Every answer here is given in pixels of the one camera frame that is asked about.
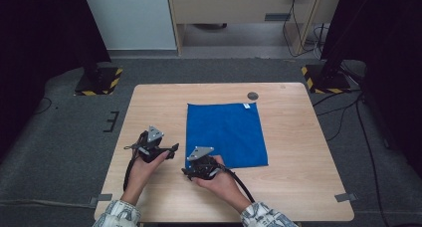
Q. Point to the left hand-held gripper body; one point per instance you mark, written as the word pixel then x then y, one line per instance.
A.
pixel 151 150

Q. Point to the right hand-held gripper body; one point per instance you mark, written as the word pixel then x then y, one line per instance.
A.
pixel 204 167

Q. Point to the blue cloth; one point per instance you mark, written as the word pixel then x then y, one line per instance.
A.
pixel 229 130

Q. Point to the person's right hand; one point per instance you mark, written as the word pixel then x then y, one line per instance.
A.
pixel 222 183

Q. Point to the person's left hand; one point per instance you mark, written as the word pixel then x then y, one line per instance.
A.
pixel 141 177

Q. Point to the grey tape piece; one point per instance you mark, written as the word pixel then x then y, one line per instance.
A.
pixel 345 197
pixel 101 198

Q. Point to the black stand with striped base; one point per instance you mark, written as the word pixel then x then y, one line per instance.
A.
pixel 326 81
pixel 98 82

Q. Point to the grey round table grommet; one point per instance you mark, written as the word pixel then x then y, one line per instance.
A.
pixel 253 96

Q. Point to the white panel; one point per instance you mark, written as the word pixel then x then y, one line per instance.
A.
pixel 129 18

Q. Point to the black curtain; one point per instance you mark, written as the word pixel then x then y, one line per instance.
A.
pixel 40 54
pixel 391 54

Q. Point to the light wooden cabinet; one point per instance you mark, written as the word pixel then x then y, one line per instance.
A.
pixel 239 8

